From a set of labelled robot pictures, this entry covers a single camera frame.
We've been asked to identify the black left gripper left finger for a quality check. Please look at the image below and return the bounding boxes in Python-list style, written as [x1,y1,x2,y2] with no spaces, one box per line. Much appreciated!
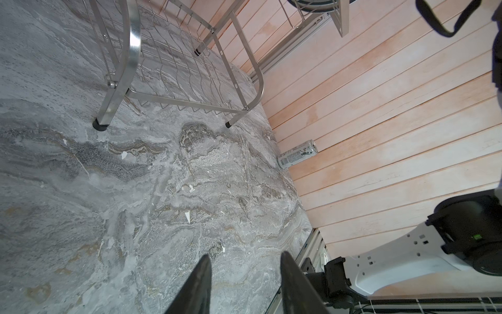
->
[164,255,212,314]

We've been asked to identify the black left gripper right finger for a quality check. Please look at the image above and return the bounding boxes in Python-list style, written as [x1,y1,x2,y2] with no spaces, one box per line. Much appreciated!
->
[281,251,328,314]

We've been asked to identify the light green flower plate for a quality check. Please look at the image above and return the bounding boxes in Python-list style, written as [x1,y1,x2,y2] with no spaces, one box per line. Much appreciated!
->
[288,0,339,13]

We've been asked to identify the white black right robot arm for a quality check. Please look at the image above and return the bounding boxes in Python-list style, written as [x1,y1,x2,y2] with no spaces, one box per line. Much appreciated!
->
[292,1,501,294]

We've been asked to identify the stainless steel dish rack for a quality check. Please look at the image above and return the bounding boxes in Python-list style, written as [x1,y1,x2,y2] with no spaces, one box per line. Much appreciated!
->
[88,0,352,132]

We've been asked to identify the silver drink can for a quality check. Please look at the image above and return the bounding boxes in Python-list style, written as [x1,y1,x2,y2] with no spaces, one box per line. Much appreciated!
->
[277,140,318,169]

